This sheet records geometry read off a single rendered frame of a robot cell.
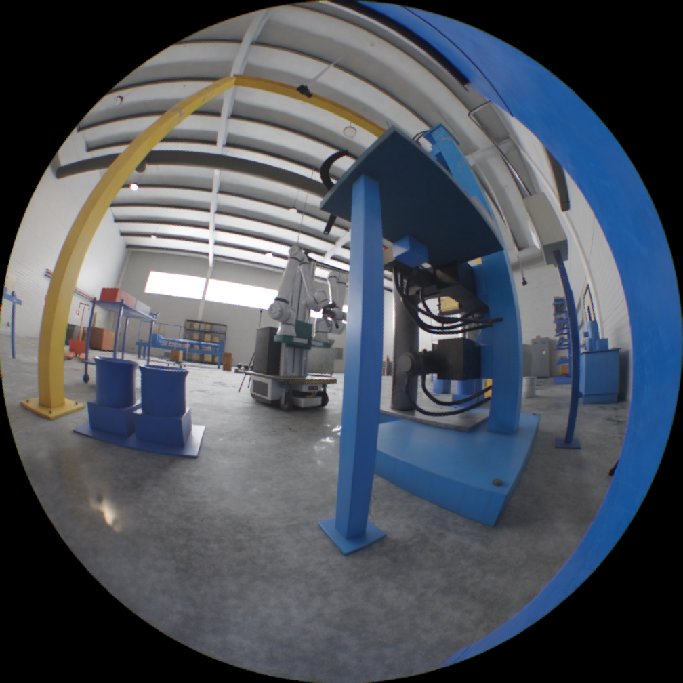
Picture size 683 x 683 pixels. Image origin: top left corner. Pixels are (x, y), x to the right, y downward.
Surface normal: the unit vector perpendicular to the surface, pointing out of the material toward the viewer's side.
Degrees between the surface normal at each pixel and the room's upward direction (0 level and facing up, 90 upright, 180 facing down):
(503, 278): 90
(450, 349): 90
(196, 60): 173
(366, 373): 90
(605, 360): 90
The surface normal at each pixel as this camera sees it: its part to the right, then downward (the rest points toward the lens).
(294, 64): -0.11, 0.99
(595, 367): -0.85, -0.11
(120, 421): 0.52, -0.08
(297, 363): 0.77, -0.04
